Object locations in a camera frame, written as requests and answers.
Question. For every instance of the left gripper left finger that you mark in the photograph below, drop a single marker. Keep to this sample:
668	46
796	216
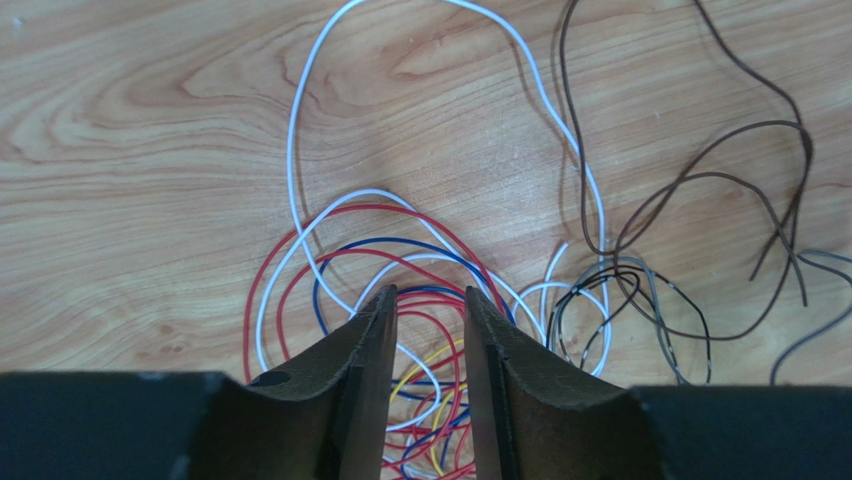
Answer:
319	415

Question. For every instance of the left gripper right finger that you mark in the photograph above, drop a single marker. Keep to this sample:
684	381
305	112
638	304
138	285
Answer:
535	416

